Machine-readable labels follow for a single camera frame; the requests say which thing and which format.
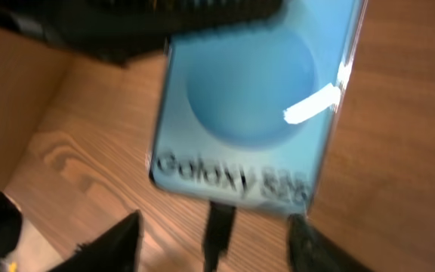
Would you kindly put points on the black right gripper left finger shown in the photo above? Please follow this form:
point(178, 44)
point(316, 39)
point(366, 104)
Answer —
point(116, 250)

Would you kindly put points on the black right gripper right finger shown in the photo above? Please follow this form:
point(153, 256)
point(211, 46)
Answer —
point(309, 250)

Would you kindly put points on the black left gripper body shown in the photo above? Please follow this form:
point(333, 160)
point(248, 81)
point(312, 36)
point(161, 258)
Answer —
point(116, 31)

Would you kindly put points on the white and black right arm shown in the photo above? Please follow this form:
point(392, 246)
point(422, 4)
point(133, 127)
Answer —
point(215, 244)

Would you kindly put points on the turquoise screen Galaxy smartphone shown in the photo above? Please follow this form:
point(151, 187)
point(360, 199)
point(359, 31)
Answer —
point(247, 112)

